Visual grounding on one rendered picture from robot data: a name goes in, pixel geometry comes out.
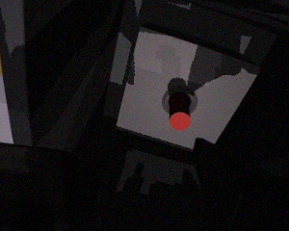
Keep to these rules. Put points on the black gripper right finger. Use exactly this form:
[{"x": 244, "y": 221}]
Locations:
[{"x": 239, "y": 195}]

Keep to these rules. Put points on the dark red peg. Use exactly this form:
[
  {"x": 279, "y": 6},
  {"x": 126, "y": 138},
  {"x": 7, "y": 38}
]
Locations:
[{"x": 179, "y": 111}]

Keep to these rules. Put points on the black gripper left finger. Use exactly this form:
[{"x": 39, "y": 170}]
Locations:
[{"x": 79, "y": 186}]

